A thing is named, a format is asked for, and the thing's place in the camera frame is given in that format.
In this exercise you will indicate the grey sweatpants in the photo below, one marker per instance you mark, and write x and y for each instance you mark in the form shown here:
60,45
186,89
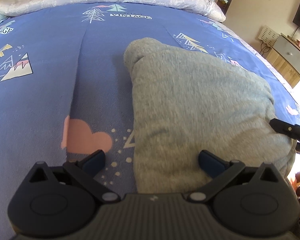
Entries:
187,101

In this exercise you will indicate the blue patterned bed sheet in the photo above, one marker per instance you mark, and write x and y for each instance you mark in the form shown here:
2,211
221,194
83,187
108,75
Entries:
65,92

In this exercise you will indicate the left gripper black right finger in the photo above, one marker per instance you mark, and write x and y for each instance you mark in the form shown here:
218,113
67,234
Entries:
226,174

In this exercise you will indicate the white perforated wall box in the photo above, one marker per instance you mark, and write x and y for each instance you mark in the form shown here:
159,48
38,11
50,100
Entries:
268,36

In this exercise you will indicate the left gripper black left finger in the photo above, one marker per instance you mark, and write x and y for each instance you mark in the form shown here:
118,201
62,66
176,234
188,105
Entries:
73,182

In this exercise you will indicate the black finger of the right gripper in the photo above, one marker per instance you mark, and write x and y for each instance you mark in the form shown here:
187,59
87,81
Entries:
292,131

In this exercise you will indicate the wood and grey cabinet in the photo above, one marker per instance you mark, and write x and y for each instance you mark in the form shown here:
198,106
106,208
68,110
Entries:
284,56

